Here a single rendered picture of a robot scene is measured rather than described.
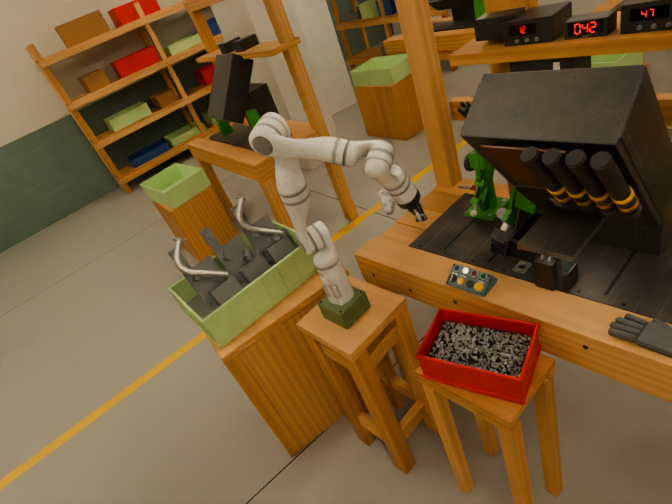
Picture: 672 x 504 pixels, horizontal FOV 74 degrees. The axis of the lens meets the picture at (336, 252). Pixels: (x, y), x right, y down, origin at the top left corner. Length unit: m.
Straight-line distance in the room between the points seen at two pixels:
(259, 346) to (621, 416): 1.59
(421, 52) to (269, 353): 1.43
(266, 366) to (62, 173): 6.29
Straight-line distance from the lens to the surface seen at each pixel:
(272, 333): 2.00
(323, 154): 1.21
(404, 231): 2.01
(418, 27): 1.98
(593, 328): 1.47
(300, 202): 1.38
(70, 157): 7.94
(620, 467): 2.27
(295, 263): 2.03
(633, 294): 1.58
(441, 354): 1.47
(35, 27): 7.89
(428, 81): 2.03
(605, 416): 2.38
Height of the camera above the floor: 1.99
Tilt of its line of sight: 33 degrees down
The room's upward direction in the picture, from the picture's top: 23 degrees counter-clockwise
